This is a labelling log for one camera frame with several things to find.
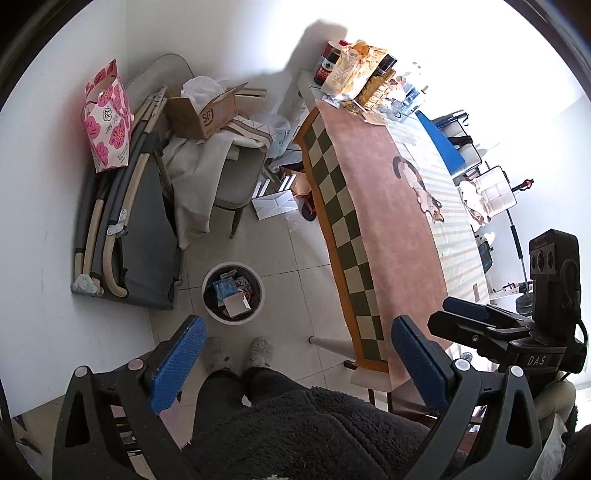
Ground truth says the metal stand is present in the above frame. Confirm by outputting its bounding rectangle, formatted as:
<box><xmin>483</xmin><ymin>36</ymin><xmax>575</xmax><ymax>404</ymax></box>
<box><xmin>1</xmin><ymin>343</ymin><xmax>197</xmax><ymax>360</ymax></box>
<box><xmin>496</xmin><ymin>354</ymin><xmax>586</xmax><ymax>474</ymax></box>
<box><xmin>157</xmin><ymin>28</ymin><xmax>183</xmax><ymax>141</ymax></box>
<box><xmin>505</xmin><ymin>178</ymin><xmax>537</xmax><ymax>298</ymax></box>

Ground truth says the dark fleece robe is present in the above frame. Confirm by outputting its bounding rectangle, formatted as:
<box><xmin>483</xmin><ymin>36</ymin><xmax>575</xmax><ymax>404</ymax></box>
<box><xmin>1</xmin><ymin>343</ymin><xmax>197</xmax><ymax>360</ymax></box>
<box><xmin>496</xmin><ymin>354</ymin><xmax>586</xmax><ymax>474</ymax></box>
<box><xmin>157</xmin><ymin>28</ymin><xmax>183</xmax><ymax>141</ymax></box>
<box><xmin>182</xmin><ymin>383</ymin><xmax>469</xmax><ymax>480</ymax></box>

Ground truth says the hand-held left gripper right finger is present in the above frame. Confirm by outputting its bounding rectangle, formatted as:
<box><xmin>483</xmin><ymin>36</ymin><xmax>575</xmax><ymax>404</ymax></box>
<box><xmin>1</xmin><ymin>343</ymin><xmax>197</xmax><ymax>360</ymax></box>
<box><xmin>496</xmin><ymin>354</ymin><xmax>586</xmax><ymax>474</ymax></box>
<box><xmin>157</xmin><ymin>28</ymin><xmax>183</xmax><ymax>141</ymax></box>
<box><xmin>392</xmin><ymin>315</ymin><xmax>543</xmax><ymax>480</ymax></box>

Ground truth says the row of yellow boxes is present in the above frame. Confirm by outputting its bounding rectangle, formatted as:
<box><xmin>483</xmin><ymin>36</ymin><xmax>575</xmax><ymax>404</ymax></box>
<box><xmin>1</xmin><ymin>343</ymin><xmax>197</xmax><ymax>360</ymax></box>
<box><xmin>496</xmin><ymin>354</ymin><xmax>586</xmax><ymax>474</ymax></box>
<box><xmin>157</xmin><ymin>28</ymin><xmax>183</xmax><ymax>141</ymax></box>
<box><xmin>358</xmin><ymin>69</ymin><xmax>399</xmax><ymax>110</ymax></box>

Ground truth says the person's right leg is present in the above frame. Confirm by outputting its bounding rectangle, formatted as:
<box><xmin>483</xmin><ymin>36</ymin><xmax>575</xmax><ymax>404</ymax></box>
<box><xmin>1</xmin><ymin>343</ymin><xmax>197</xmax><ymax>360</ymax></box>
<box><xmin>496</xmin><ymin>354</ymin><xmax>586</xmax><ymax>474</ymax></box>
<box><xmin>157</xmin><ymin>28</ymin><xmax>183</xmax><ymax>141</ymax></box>
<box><xmin>240</xmin><ymin>367</ymin><xmax>303</xmax><ymax>409</ymax></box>

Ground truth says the clear plastic organizer box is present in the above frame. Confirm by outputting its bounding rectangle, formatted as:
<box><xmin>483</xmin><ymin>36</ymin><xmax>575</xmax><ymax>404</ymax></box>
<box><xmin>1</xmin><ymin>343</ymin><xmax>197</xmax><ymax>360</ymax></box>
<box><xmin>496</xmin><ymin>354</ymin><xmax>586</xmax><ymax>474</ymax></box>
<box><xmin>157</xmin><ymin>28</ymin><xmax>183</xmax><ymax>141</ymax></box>
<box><xmin>475</xmin><ymin>165</ymin><xmax>517</xmax><ymax>217</ymax></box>

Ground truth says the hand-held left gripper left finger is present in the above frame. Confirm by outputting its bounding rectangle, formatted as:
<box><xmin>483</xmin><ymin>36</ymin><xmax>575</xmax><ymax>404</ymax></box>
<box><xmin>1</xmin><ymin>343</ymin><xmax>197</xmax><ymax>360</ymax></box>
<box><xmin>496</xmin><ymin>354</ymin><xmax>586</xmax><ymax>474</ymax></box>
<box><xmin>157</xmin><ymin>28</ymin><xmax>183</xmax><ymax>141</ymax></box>
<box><xmin>52</xmin><ymin>315</ymin><xmax>208</xmax><ymax>480</ymax></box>

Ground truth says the dark sauce bottle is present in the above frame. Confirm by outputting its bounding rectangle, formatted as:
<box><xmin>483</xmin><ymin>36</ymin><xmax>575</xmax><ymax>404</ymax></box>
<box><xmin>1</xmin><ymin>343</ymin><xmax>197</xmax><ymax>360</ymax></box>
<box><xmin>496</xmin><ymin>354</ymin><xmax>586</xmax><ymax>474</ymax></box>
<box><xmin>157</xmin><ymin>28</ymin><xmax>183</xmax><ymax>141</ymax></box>
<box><xmin>315</xmin><ymin>41</ymin><xmax>340</xmax><ymax>86</ymax></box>

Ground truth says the blue board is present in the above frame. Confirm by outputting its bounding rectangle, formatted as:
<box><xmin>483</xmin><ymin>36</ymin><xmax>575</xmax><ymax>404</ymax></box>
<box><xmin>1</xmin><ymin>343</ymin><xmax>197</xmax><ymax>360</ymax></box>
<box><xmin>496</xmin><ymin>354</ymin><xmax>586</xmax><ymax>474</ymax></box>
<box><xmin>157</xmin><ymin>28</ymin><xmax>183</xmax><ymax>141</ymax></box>
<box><xmin>416</xmin><ymin>110</ymin><xmax>466</xmax><ymax>175</ymax></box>

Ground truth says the grey upholstered chair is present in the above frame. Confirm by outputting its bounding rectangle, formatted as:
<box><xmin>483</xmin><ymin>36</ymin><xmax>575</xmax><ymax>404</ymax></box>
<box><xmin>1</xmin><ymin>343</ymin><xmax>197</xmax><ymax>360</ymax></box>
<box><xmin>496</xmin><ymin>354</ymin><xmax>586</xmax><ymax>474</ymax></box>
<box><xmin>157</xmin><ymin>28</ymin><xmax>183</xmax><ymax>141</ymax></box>
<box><xmin>124</xmin><ymin>53</ymin><xmax>269</xmax><ymax>239</ymax></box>

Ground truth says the brown cardboard box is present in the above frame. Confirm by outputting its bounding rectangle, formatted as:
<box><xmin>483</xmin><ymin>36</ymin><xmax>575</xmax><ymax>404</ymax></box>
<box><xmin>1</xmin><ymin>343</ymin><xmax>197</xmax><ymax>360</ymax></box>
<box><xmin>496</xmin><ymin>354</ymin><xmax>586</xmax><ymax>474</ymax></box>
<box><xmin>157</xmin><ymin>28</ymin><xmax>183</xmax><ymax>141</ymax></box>
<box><xmin>165</xmin><ymin>82</ymin><xmax>250</xmax><ymax>140</ymax></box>

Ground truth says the grey folding bed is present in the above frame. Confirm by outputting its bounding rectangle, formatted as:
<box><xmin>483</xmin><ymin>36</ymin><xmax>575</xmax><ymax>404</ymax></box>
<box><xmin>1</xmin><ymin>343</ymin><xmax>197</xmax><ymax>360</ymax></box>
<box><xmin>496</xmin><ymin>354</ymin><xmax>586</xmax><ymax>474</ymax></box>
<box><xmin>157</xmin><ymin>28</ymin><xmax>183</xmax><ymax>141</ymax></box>
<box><xmin>71</xmin><ymin>90</ymin><xmax>186</xmax><ymax>311</ymax></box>

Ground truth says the table with pink checkered cloth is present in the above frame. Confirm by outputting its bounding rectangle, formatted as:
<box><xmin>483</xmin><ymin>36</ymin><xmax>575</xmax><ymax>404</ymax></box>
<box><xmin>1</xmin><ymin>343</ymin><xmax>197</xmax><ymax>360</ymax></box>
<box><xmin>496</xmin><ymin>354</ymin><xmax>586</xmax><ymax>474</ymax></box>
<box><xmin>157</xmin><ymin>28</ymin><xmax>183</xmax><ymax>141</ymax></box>
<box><xmin>295</xmin><ymin>99</ymin><xmax>492</xmax><ymax>388</ymax></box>

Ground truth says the person's left leg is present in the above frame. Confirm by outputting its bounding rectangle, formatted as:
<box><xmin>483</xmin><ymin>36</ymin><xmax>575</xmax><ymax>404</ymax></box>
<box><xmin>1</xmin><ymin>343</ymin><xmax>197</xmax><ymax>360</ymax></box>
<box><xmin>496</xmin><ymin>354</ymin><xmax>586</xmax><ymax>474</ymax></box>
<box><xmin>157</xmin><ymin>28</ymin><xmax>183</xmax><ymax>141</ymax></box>
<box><xmin>194</xmin><ymin>369</ymin><xmax>243</xmax><ymax>446</ymax></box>

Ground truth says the white round trash bin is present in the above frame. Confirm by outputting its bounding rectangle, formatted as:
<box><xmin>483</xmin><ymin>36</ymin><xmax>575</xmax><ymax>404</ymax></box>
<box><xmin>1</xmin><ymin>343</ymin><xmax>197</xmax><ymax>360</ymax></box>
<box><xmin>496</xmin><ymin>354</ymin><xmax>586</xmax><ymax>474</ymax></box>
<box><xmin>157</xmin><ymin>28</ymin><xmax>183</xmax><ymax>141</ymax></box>
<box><xmin>202</xmin><ymin>262</ymin><xmax>265</xmax><ymax>326</ymax></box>

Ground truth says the blue snack packet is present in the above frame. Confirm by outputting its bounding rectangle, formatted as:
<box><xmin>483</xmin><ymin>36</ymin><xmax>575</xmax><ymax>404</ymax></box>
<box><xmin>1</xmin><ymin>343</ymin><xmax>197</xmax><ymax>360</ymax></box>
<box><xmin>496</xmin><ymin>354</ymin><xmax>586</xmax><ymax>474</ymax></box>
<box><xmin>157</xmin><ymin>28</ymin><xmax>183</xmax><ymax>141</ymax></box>
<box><xmin>213</xmin><ymin>277</ymin><xmax>238</xmax><ymax>301</ymax></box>

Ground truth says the beige cloth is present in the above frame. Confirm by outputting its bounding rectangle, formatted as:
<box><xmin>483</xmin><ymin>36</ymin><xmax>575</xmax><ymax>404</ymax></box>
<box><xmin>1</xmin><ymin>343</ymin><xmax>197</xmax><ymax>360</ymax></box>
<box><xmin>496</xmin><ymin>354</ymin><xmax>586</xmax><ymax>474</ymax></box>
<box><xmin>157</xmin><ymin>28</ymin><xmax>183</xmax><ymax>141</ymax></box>
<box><xmin>161</xmin><ymin>134</ymin><xmax>237</xmax><ymax>251</ymax></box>

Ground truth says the person's right forearm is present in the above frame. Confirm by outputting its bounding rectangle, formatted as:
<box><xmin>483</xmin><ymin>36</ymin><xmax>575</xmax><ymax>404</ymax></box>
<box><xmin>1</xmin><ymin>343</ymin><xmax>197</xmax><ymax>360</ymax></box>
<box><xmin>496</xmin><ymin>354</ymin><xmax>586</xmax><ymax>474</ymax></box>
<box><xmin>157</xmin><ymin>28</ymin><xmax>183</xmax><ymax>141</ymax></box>
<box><xmin>531</xmin><ymin>381</ymin><xmax>578</xmax><ymax>423</ymax></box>

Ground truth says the clear plastic bucket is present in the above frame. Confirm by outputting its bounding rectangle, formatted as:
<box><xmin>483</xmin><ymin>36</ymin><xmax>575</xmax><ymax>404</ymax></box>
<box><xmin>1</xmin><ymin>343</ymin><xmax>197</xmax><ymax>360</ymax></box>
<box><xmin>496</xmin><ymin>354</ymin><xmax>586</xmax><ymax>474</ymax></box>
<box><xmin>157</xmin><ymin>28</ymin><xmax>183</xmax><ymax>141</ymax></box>
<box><xmin>265</xmin><ymin>113</ymin><xmax>293</xmax><ymax>160</ymax></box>

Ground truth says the white medicine box black text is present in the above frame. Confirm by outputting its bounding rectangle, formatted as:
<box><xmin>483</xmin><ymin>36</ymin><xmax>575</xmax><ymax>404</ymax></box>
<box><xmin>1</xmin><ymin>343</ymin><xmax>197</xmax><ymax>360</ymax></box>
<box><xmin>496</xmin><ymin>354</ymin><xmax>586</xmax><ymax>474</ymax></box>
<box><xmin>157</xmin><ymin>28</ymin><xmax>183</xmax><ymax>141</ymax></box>
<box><xmin>223</xmin><ymin>293</ymin><xmax>252</xmax><ymax>319</ymax></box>

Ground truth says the pink flower paper bag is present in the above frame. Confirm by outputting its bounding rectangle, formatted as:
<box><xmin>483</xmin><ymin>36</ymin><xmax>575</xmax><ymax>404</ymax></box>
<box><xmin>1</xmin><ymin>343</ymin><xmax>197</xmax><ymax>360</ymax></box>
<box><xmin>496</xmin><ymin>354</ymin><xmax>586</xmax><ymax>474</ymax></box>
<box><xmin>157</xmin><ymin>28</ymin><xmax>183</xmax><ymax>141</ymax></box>
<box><xmin>83</xmin><ymin>59</ymin><xmax>134</xmax><ymax>174</ymax></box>

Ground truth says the person's leg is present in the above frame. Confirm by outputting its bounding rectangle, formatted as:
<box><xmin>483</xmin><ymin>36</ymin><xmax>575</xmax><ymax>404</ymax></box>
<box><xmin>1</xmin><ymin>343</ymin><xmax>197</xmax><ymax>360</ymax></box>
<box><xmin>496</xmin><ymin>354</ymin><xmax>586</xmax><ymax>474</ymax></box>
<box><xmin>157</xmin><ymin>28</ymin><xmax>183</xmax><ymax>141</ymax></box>
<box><xmin>194</xmin><ymin>369</ymin><xmax>243</xmax><ymax>446</ymax></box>
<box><xmin>240</xmin><ymin>367</ymin><xmax>303</xmax><ymax>409</ymax></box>

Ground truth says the yellow white snack bag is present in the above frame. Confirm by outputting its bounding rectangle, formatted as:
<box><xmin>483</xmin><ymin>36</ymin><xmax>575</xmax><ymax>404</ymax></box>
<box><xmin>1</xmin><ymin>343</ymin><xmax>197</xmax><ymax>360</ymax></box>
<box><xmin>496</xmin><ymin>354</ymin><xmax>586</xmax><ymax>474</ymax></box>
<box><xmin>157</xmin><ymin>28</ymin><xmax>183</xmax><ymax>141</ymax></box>
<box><xmin>323</xmin><ymin>41</ymin><xmax>389</xmax><ymax>101</ymax></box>

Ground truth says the striped towel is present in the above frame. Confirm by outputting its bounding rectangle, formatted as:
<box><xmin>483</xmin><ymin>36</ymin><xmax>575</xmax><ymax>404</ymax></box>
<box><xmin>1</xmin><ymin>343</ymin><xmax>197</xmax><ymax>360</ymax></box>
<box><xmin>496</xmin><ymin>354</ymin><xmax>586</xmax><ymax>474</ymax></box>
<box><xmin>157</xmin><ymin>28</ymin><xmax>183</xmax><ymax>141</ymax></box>
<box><xmin>222</xmin><ymin>115</ymin><xmax>274</xmax><ymax>149</ymax></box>

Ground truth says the grey fuzzy slipper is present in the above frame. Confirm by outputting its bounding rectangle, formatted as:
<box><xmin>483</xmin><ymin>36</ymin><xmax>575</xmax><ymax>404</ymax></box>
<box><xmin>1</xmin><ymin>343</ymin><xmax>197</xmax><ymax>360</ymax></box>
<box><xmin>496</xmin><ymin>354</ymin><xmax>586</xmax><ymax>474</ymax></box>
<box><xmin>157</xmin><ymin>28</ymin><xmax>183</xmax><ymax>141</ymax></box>
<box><xmin>203</xmin><ymin>337</ymin><xmax>232</xmax><ymax>373</ymax></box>
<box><xmin>242</xmin><ymin>337</ymin><xmax>276</xmax><ymax>370</ymax></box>

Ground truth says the white plastic bag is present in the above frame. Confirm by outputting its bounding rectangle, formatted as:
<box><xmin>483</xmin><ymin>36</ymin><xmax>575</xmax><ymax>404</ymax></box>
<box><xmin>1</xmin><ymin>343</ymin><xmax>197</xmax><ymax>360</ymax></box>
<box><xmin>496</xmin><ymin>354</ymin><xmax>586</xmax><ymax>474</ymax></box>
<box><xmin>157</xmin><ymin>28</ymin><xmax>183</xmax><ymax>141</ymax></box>
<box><xmin>181</xmin><ymin>76</ymin><xmax>232</xmax><ymax>112</ymax></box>

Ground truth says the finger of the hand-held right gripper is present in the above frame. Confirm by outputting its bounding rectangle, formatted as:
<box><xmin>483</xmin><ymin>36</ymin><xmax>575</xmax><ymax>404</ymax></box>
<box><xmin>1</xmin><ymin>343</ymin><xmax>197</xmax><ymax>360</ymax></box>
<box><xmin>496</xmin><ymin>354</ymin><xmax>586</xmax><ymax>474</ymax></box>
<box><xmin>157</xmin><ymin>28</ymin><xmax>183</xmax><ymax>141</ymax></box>
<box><xmin>442</xmin><ymin>296</ymin><xmax>532</xmax><ymax>326</ymax></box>
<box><xmin>427</xmin><ymin>311</ymin><xmax>513</xmax><ymax>356</ymax></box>

